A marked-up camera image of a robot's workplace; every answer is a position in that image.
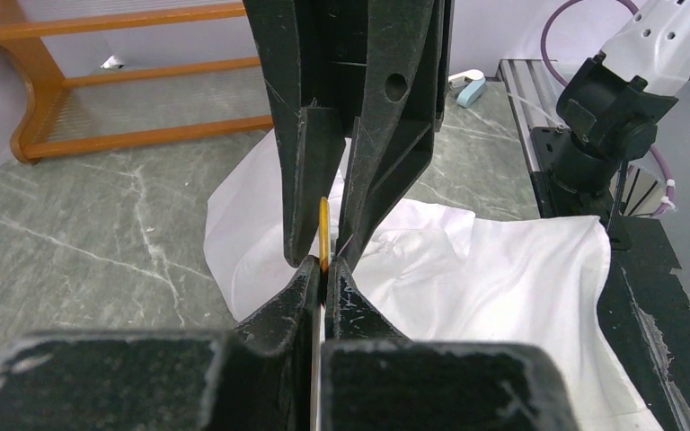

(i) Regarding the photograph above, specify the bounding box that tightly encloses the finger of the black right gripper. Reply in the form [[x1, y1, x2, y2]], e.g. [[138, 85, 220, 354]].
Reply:
[[244, 0, 345, 268], [336, 1, 454, 269]]

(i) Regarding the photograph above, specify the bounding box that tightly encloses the aluminium frame rail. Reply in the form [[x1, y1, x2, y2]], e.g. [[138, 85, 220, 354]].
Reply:
[[497, 59, 565, 172]]

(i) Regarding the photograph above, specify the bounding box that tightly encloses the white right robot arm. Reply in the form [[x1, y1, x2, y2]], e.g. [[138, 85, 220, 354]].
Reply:
[[244, 1, 690, 267]]

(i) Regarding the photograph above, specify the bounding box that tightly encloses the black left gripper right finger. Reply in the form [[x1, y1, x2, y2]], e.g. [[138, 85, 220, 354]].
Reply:
[[320, 259, 578, 430]]

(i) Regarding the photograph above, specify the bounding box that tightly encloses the small light blue object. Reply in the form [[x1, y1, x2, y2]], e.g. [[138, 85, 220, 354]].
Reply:
[[448, 69, 487, 108]]

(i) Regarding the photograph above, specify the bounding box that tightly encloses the white button-up shirt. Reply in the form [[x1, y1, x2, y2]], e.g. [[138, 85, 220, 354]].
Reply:
[[204, 134, 660, 430]]

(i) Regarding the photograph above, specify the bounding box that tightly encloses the orange wooden rack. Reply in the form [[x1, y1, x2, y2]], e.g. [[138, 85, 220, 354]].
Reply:
[[0, 1, 273, 163]]

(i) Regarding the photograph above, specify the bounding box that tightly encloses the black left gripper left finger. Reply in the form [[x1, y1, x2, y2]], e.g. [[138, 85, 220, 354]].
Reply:
[[0, 256, 321, 430]]

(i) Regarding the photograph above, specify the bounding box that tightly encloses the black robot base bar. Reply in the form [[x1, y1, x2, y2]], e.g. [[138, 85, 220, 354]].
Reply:
[[529, 126, 690, 431]]

